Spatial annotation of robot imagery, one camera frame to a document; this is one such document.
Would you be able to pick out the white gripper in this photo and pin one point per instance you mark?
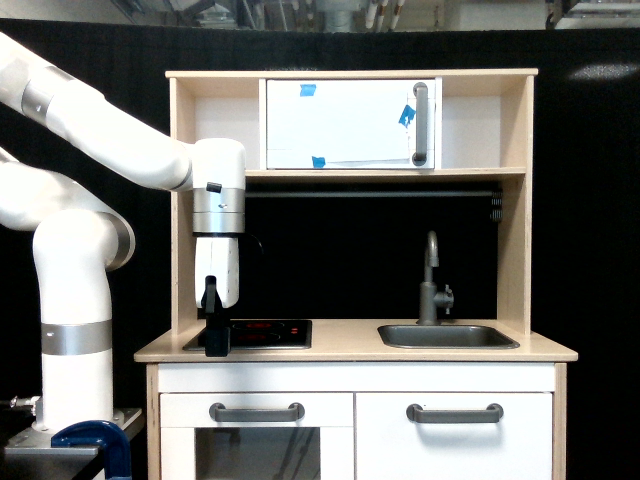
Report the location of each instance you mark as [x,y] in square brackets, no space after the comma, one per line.
[216,288]

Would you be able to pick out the white cabinet door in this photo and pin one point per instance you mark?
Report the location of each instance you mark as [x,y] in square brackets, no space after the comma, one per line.
[389,446]

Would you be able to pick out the grey cabinet door handle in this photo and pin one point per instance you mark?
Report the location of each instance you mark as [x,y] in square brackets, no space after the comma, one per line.
[493,413]

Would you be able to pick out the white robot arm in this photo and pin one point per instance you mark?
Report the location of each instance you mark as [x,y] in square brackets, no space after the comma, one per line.
[78,239]

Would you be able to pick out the white oven door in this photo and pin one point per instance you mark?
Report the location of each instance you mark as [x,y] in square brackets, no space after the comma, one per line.
[319,446]

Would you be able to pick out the white microwave door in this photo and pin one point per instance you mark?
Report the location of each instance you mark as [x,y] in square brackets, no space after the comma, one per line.
[353,124]

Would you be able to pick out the black toy stove top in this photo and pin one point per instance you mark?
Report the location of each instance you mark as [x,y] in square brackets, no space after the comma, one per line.
[262,334]

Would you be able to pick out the blue metal clamp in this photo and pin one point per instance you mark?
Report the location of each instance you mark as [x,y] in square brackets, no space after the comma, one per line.
[105,435]

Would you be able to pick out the blue tape piece bottom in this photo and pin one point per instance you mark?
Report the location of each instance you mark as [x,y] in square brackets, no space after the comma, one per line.
[318,162]

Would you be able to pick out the blue tape piece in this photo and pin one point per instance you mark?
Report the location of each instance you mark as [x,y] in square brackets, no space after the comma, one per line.
[318,162]
[307,90]
[407,116]

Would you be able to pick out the grey toy sink basin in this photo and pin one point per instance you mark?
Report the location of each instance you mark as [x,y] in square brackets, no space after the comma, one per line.
[445,337]

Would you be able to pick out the grey toy faucet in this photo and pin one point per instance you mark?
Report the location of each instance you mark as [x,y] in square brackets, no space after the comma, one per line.
[430,298]

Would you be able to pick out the blue tape piece top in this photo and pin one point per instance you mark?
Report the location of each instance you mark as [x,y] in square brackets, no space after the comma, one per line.
[307,90]

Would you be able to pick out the blue tape piece right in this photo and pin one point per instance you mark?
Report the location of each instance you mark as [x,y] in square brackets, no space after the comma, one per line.
[407,116]

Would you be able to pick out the grey oven door handle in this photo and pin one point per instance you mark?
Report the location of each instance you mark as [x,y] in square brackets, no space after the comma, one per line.
[220,413]

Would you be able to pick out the grey hanging rail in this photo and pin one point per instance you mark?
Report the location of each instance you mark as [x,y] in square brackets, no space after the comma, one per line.
[495,197]

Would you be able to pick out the wooden play kitchen frame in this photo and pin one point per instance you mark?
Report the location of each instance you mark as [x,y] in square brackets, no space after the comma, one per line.
[348,356]

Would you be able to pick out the grey microwave door handle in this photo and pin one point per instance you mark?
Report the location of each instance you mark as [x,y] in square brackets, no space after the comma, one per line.
[420,156]

